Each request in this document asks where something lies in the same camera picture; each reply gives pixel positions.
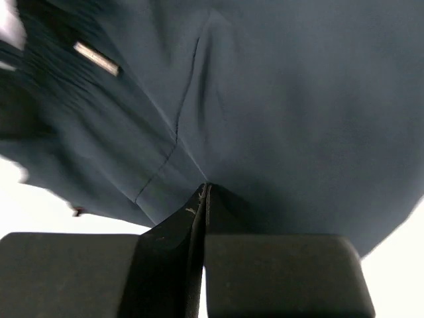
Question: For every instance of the dark navy shorts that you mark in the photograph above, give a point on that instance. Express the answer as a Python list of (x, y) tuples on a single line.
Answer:
[(308, 114)]

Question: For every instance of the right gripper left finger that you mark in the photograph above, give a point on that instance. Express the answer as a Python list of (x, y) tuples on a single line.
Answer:
[(156, 274)]

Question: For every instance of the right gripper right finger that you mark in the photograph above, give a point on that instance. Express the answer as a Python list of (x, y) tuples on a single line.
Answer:
[(250, 275)]

